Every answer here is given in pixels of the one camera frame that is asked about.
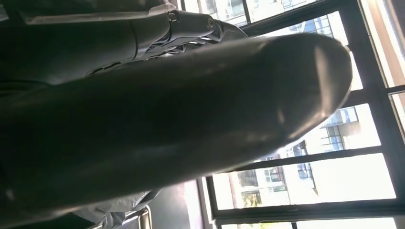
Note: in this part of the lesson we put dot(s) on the grey parcel bag red print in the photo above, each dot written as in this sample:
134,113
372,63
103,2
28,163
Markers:
110,210

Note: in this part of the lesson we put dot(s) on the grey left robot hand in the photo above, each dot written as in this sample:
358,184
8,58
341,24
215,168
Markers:
158,110

